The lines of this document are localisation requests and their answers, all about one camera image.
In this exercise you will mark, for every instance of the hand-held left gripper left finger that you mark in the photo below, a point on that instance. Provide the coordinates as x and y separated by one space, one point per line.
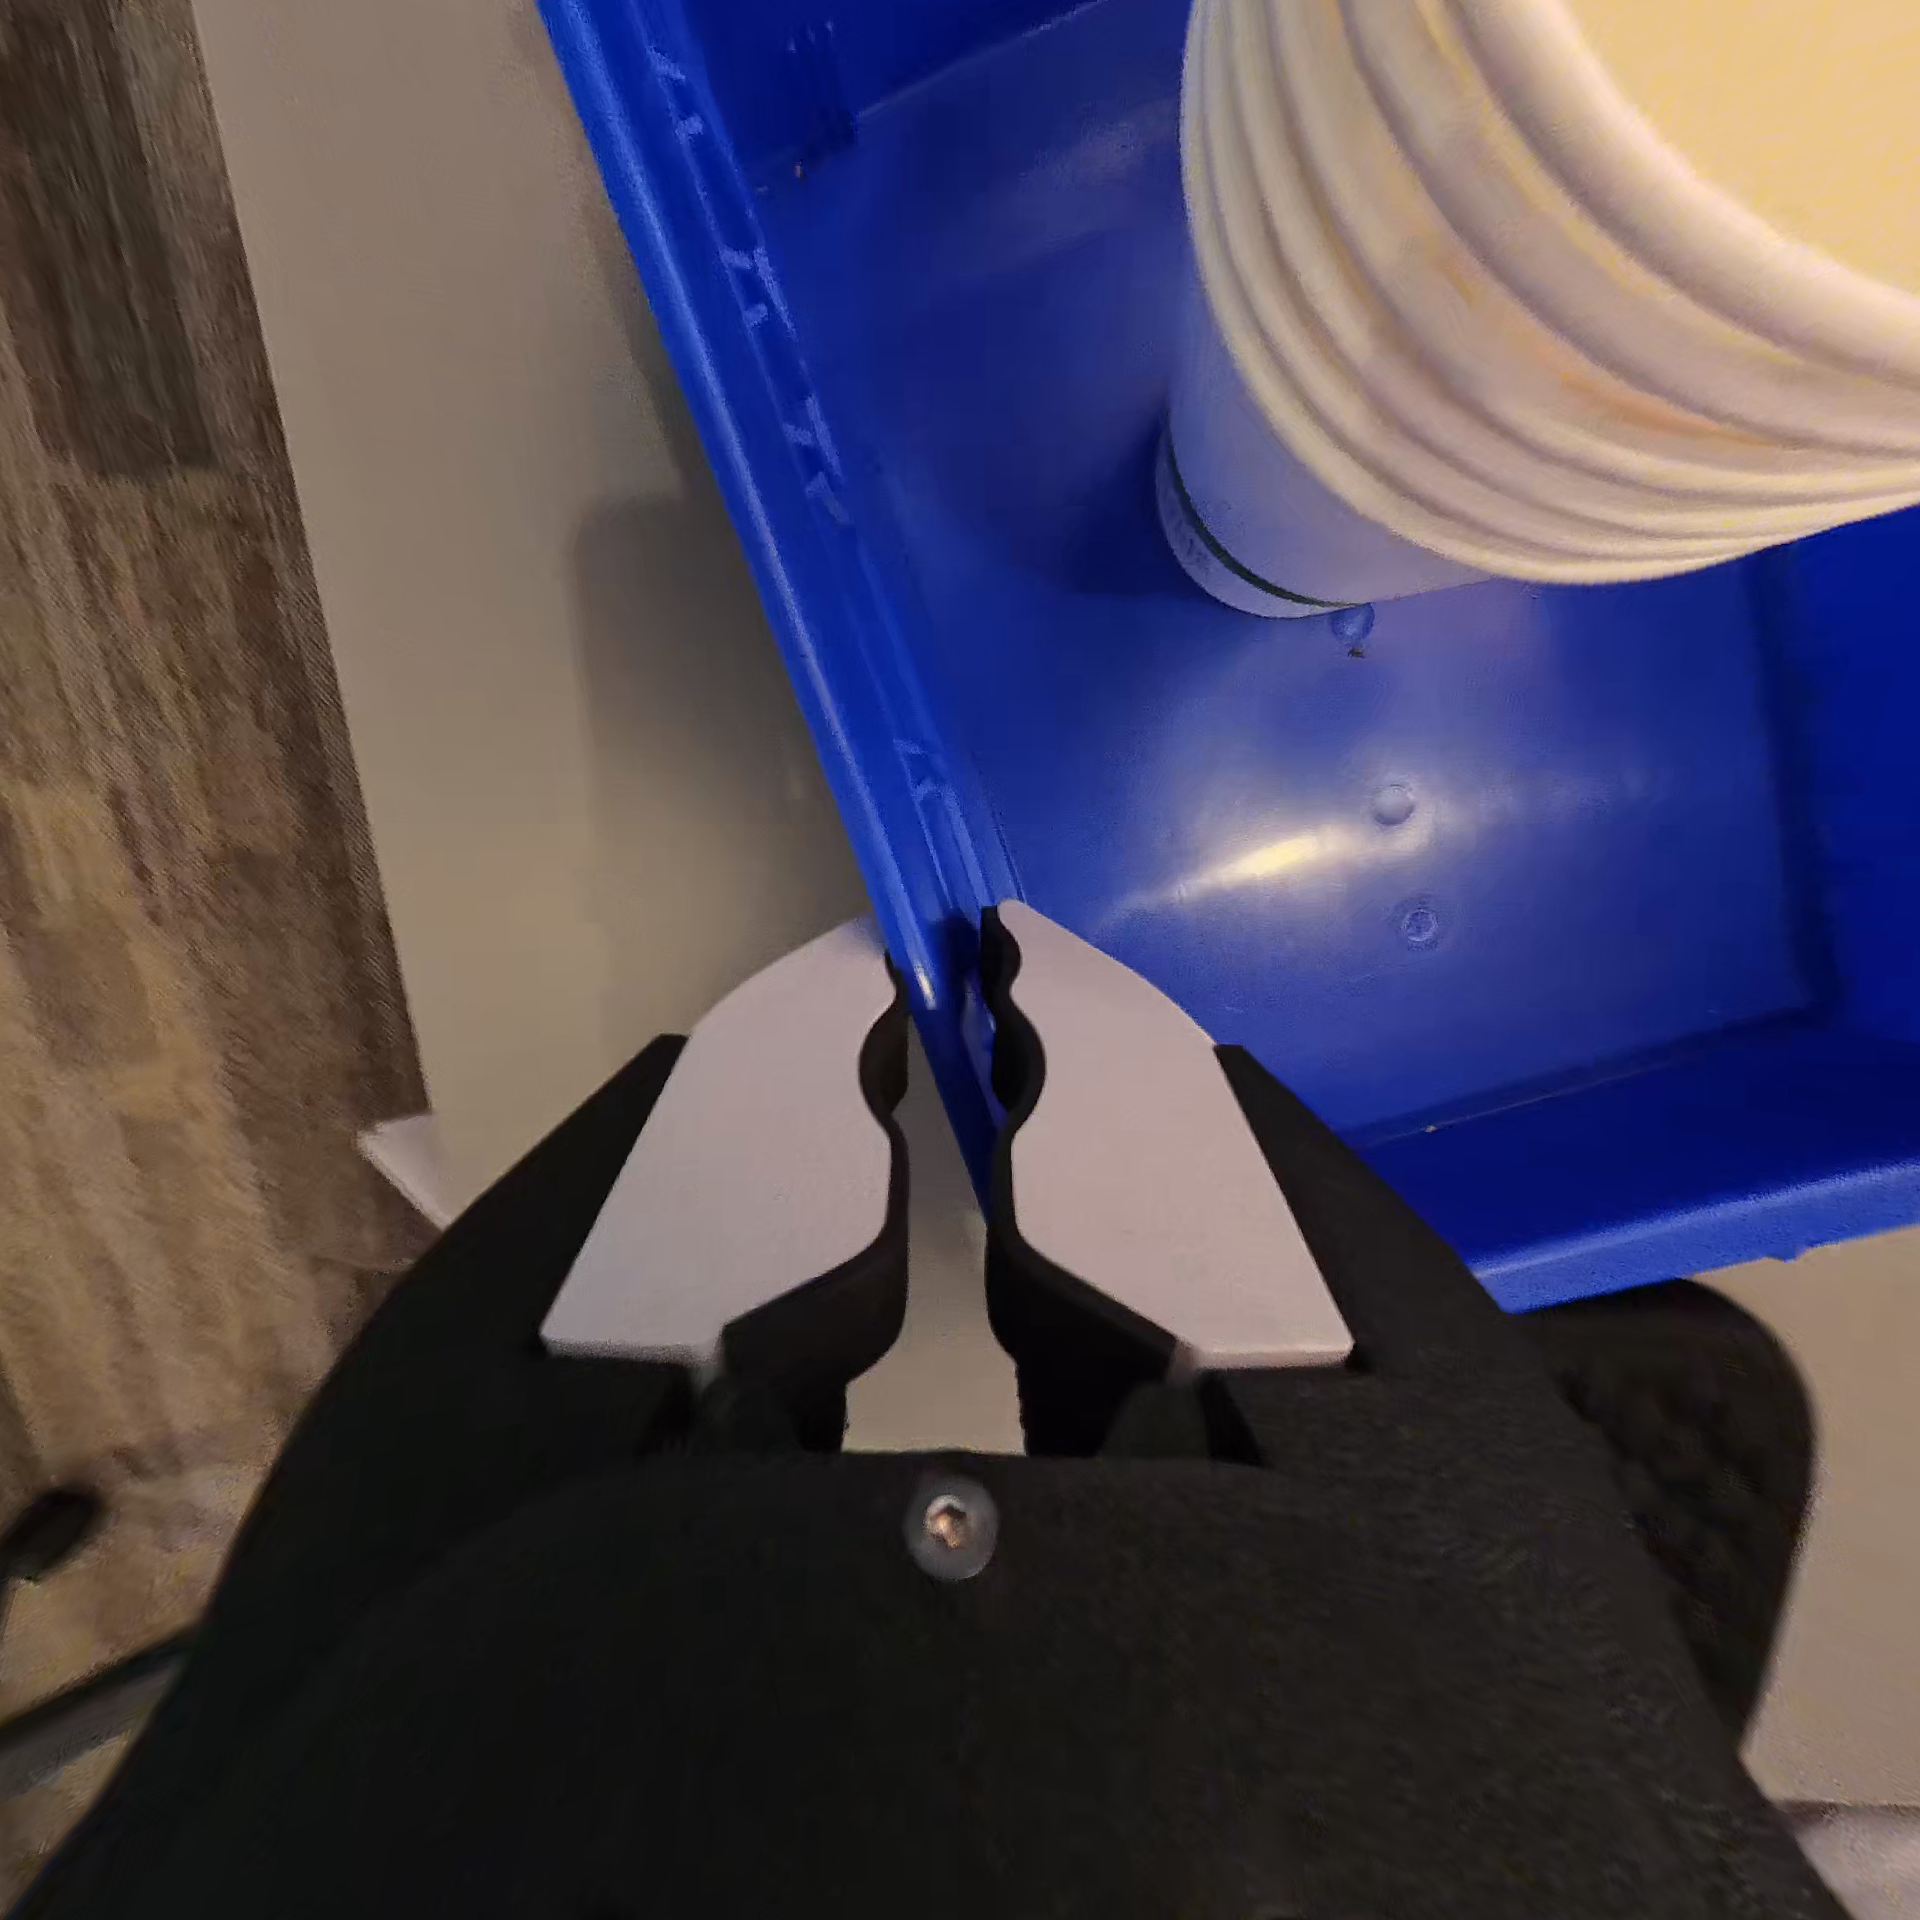
737 1183

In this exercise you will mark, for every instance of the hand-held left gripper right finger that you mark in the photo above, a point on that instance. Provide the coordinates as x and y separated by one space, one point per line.
1158 1183

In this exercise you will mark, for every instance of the blue plastic bin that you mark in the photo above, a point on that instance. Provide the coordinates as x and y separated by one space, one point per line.
1501 902

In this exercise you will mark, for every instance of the black wrist rest pad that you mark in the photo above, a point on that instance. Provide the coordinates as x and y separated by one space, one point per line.
1698 1470

